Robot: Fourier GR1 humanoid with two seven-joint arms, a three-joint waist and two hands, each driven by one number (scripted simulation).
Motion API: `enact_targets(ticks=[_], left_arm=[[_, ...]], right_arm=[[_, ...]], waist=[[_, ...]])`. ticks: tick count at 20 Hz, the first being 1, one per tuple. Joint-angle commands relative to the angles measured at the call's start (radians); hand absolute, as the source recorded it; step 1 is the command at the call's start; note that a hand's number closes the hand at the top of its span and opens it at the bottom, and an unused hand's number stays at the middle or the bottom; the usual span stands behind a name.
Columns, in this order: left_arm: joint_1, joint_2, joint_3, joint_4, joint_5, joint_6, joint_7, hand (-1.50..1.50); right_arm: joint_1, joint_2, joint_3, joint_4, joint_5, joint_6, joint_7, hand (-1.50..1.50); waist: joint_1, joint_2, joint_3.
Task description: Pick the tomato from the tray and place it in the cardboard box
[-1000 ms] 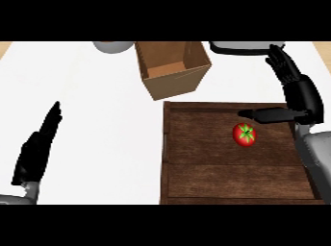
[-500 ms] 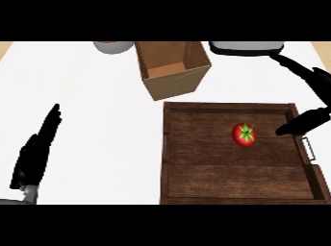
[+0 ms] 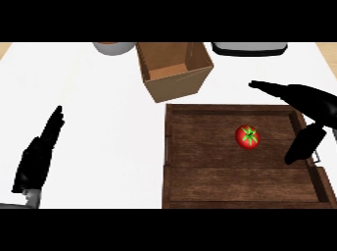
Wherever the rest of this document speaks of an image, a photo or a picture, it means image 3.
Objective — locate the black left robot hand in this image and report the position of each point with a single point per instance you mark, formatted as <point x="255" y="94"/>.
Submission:
<point x="35" y="158"/>

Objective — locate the brown cardboard box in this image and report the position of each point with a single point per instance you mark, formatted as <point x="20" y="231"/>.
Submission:
<point x="174" y="73"/>

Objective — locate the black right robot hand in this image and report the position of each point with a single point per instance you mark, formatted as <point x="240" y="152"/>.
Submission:
<point x="314" y="98"/>

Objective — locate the grey round pot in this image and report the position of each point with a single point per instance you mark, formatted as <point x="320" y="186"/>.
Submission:
<point x="113" y="47"/>

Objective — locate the black and grey appliance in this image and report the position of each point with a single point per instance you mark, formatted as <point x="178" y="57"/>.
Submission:
<point x="248" y="48"/>

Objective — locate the dark wooden tray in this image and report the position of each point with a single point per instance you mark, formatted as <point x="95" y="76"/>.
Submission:
<point x="245" y="163"/>

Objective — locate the red tomato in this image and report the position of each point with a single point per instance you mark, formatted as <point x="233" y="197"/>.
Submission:
<point x="246" y="137"/>

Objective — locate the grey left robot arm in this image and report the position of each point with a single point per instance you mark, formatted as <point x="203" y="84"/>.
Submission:
<point x="21" y="200"/>

